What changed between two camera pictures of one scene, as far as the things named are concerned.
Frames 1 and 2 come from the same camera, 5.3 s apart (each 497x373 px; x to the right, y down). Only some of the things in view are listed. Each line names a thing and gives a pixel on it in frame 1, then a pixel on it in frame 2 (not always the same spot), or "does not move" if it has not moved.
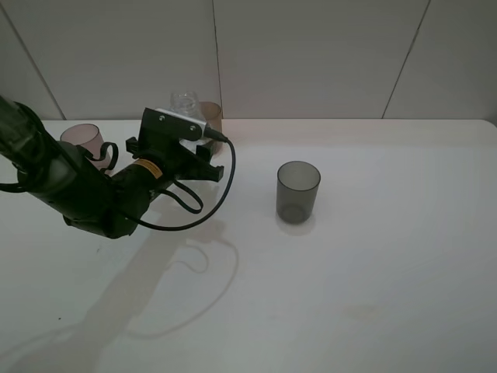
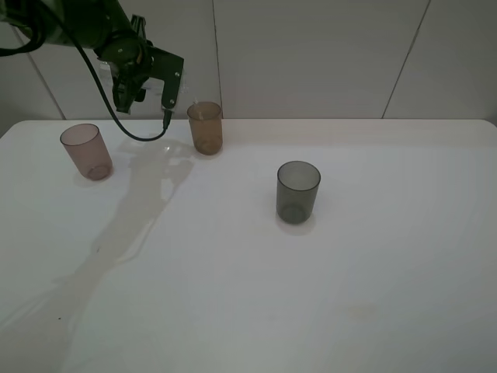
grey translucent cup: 297,186 does not move
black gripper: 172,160 to 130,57
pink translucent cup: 88,136 does not move
